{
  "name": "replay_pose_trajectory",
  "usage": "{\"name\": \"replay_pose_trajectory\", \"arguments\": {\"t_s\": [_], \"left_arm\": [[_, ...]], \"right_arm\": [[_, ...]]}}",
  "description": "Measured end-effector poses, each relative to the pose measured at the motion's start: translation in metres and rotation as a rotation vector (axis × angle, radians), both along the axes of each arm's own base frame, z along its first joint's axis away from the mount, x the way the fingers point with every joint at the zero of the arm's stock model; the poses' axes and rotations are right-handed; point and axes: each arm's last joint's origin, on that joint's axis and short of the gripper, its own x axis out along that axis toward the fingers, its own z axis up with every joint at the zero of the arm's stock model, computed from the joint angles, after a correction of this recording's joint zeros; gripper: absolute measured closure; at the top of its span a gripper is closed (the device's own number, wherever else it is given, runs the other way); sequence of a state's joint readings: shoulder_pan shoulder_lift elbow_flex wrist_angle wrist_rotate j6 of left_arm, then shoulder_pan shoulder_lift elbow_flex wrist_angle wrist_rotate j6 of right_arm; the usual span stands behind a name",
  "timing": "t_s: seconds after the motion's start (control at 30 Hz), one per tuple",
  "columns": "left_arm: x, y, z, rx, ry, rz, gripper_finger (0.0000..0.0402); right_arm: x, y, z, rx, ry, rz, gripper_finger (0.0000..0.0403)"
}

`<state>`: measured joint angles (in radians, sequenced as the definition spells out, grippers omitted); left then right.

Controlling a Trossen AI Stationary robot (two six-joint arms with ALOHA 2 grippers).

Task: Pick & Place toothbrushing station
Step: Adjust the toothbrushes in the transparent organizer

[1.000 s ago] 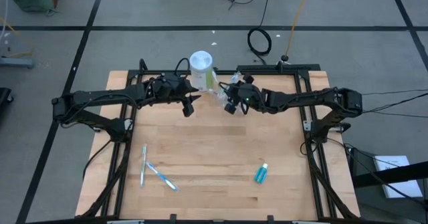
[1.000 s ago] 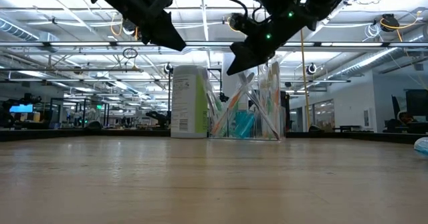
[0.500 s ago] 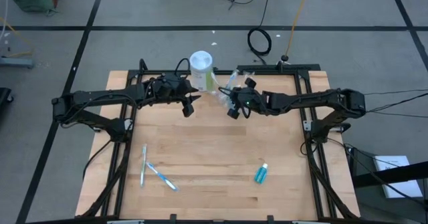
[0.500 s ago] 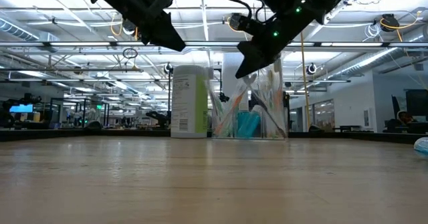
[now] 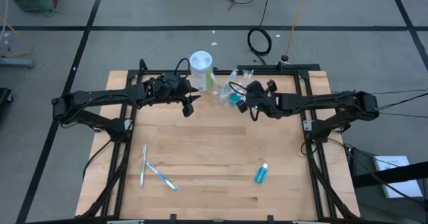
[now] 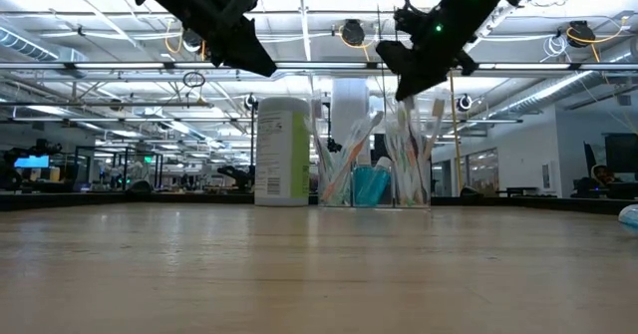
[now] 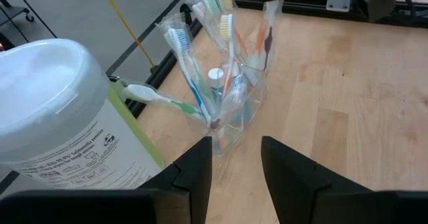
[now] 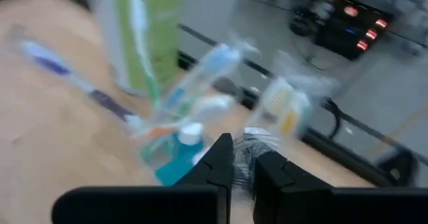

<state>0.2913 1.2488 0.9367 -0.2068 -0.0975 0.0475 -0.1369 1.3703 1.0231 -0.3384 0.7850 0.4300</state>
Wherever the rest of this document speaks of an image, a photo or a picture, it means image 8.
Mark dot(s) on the purple toothbrush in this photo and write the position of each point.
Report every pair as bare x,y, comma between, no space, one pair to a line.
51,65

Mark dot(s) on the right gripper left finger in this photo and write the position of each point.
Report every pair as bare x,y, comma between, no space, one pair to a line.
207,177

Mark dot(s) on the green toothbrush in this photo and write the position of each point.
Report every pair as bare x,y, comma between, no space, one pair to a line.
140,26

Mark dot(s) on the white green wipes canister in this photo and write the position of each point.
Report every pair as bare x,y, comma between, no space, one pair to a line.
168,23

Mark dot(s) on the clear plastic cup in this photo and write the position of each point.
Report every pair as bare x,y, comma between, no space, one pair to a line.
247,147

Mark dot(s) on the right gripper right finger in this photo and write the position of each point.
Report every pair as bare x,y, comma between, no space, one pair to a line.
284,190

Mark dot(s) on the black box with red lights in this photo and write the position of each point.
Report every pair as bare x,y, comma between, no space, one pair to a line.
341,33

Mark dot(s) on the blue toothbrush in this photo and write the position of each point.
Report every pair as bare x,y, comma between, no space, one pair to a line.
214,61

